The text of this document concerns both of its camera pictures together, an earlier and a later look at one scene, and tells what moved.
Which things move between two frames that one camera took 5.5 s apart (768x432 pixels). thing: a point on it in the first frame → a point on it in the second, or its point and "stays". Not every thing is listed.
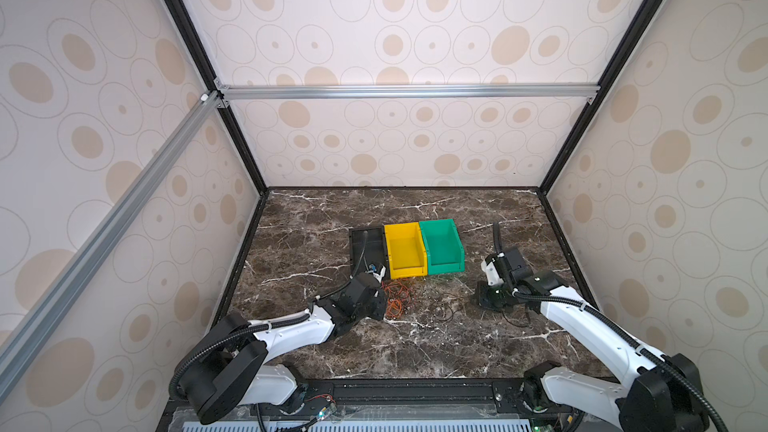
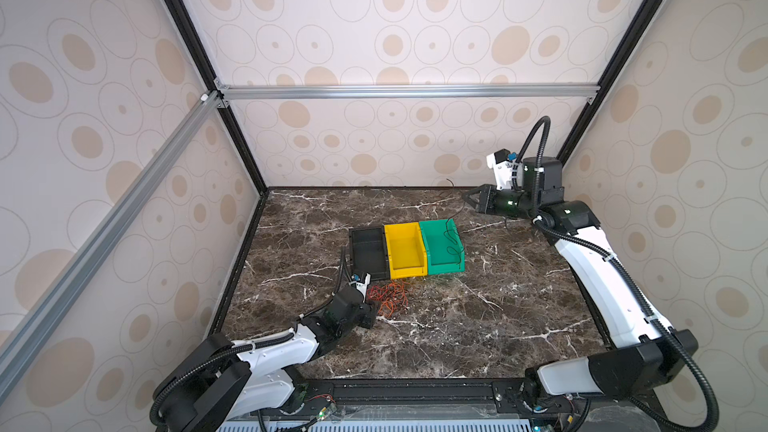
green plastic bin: x=445 y=253 stays
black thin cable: x=452 y=311 → x=447 y=249
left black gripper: x=380 y=301 stays
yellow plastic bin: x=406 y=251 stays
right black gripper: x=481 y=292 → x=485 y=204
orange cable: x=399 y=298 stays
